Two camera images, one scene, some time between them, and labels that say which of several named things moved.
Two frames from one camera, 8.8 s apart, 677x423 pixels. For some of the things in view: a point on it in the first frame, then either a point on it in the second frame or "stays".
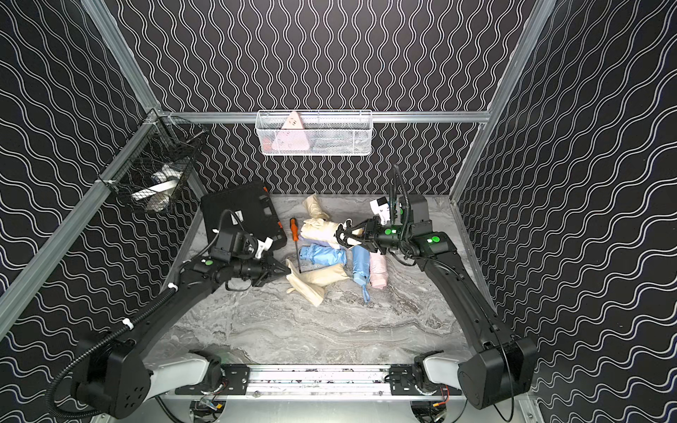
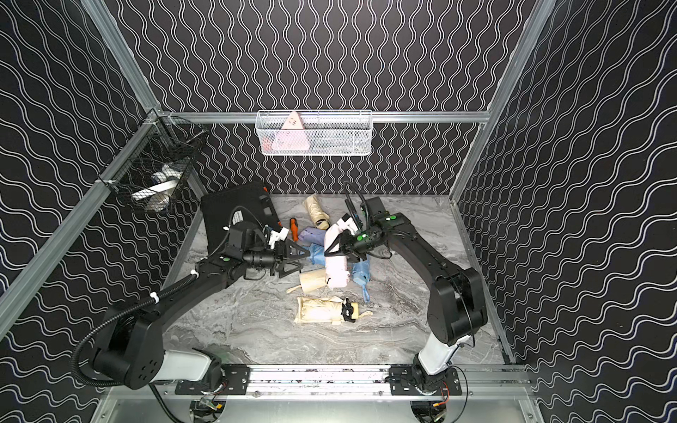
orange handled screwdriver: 295,237 stays
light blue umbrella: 361,269 stays
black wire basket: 151,171 stays
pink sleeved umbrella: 378,270 -> 336,267
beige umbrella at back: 313,203 stays
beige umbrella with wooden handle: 323,231 -> 322,309
